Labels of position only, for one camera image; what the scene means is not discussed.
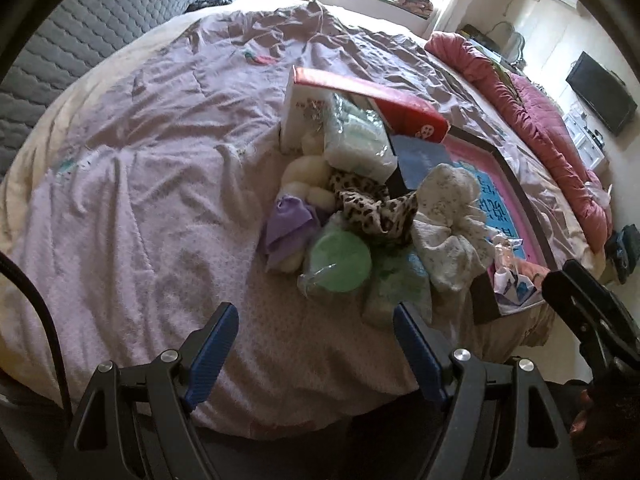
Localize clear tissue pack green print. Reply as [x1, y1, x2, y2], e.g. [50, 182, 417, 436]
[322, 95, 398, 183]

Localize pink quilt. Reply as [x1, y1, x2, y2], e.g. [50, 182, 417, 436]
[425, 31, 614, 252]

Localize dark bag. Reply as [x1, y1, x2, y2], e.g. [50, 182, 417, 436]
[604, 224, 640, 285]

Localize black cable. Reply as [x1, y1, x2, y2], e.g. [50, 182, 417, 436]
[0, 251, 75, 423]

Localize navy blue box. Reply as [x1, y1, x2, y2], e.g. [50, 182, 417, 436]
[390, 133, 453, 192]

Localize purple cloth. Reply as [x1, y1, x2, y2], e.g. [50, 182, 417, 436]
[264, 194, 321, 273]

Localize leopard print cloth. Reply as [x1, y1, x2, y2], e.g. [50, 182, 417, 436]
[327, 170, 419, 247]

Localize green round sponge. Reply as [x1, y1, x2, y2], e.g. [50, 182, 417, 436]
[297, 221, 373, 301]

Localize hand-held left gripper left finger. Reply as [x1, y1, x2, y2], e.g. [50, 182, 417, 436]
[60, 301, 241, 480]

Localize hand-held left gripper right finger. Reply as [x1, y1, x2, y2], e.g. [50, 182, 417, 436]
[392, 301, 581, 480]

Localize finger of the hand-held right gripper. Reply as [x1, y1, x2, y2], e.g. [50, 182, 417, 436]
[541, 259, 640, 361]

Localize cream plush toy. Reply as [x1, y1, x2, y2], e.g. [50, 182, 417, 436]
[279, 132, 337, 213]

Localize white floral scrunchie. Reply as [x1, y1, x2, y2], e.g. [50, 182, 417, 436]
[410, 164, 494, 294]

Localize clothes on windowsill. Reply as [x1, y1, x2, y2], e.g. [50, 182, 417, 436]
[390, 0, 434, 19]

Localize red and white cardboard box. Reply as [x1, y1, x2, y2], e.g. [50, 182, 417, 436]
[280, 66, 448, 153]

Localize black television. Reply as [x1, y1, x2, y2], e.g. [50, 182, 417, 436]
[566, 51, 639, 136]

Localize black tray with pink bottom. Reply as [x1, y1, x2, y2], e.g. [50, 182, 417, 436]
[395, 125, 556, 323]

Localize small printed plastic packet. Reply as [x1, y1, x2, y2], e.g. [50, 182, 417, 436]
[491, 236, 544, 312]

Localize white drawer cabinet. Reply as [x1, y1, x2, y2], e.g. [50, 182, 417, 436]
[562, 100, 609, 172]

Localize grey quilted headboard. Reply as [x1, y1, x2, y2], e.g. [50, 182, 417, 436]
[0, 0, 216, 181]

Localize white fan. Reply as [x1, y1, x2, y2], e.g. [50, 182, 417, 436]
[500, 21, 529, 69]

